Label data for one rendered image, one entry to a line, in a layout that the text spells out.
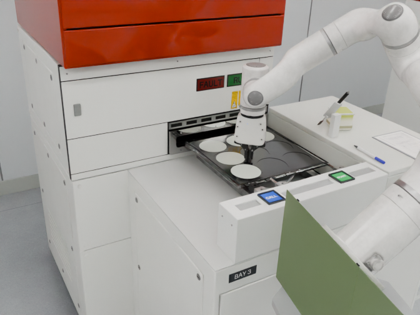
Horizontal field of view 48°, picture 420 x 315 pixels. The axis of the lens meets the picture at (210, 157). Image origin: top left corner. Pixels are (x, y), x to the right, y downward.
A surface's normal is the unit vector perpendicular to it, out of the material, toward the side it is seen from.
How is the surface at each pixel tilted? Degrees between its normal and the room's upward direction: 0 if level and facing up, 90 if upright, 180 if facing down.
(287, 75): 66
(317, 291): 90
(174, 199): 0
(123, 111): 90
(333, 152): 90
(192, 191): 0
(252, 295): 90
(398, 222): 58
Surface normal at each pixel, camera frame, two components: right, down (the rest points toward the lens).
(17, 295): 0.04, -0.90
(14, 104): 0.50, 0.40
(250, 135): -0.24, 0.40
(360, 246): -0.31, -0.23
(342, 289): -0.95, 0.11
